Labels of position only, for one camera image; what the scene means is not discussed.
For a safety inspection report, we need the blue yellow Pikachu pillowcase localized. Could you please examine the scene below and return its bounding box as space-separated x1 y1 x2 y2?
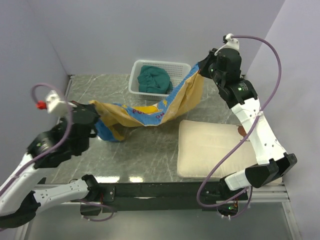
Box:
89 63 204 142

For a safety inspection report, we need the cream pillow with bear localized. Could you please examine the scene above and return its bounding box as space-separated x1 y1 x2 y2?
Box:
177 120 257 179

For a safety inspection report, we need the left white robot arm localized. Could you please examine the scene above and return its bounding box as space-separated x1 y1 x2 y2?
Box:
0 101 101 229

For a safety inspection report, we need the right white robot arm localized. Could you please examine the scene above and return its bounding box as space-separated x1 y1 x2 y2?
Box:
199 48 298 200

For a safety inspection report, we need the white plastic basket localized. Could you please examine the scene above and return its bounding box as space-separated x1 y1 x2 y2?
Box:
128 60 191 101

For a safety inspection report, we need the green cloth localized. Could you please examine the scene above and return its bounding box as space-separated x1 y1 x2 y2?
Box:
137 65 173 95

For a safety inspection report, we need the black base bar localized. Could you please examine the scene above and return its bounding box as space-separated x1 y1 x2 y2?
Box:
69 181 241 217

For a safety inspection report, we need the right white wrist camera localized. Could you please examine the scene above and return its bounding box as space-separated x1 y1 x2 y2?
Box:
214 33 240 56

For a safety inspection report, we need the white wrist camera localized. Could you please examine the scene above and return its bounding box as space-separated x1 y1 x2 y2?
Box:
35 90 76 117
214 33 240 56

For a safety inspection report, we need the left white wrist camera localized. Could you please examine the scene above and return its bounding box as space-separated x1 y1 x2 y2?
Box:
35 90 76 117

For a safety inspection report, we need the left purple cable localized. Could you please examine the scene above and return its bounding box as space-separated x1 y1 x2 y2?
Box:
0 83 118 231

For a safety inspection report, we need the aluminium frame rail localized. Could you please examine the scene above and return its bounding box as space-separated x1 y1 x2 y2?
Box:
251 183 290 203

